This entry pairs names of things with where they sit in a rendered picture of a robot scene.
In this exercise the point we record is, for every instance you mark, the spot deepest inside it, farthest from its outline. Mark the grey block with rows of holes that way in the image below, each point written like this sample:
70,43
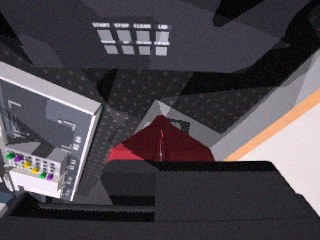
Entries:
48,158

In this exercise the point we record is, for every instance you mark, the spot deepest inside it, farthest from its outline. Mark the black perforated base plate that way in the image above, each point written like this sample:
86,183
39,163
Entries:
216,100

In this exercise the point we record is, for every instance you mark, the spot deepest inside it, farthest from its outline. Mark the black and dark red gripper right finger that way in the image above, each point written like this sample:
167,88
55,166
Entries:
176,145

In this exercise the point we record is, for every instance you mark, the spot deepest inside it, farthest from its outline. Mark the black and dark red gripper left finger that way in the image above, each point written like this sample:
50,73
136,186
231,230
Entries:
145,144

